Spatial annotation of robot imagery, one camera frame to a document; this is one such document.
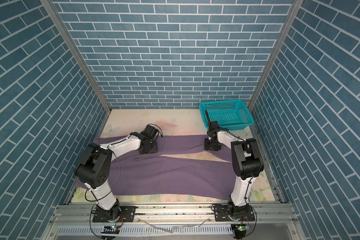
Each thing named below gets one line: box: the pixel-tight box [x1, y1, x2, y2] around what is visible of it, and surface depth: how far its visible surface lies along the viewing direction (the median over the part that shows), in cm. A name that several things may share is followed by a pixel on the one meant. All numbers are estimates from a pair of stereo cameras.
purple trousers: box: [94, 135, 238, 200], surface depth 88 cm
